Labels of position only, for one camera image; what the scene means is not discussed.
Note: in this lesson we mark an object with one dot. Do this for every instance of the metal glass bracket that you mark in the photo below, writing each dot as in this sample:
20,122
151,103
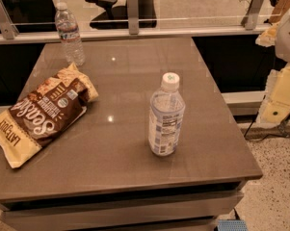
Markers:
249,21
7,28
133,16

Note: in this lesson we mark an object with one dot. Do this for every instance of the left metal glass bracket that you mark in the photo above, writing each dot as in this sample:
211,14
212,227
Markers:
7,28

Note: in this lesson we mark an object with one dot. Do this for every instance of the blue perforated object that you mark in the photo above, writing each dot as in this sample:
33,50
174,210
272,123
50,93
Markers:
231,225

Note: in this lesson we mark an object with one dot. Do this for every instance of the blue label plastic bottle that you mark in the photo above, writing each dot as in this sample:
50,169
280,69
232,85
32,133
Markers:
166,113

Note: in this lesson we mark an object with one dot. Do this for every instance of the black office chair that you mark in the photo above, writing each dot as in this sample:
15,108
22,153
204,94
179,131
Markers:
116,17

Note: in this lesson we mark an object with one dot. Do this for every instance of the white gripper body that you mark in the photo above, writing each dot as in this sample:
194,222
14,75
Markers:
288,38

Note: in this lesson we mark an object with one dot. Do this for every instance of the brown yellow chip bag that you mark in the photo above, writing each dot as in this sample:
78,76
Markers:
42,115

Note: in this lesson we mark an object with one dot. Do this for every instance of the clear plastic water bottle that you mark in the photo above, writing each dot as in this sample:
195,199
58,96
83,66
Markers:
68,31

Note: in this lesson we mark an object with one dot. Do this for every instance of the middle metal glass bracket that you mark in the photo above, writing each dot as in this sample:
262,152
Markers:
133,16

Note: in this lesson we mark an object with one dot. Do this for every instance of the right metal glass bracket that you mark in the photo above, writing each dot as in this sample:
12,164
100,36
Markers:
249,21

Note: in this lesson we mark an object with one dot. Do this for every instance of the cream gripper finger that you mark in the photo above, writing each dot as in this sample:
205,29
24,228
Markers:
268,37
275,106

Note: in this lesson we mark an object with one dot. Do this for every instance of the glass partition panel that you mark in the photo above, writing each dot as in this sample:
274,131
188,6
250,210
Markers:
170,13

